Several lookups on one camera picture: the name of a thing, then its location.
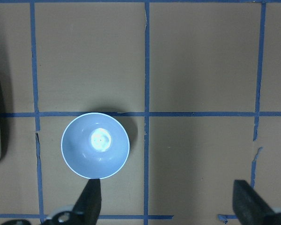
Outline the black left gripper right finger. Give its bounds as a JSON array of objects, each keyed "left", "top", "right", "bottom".
[{"left": 233, "top": 180, "right": 280, "bottom": 225}]

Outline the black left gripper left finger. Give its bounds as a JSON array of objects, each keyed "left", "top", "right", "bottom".
[{"left": 72, "top": 179, "right": 102, "bottom": 225}]

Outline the blue bowl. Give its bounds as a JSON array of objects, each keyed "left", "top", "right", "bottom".
[{"left": 60, "top": 112, "right": 130, "bottom": 179}]

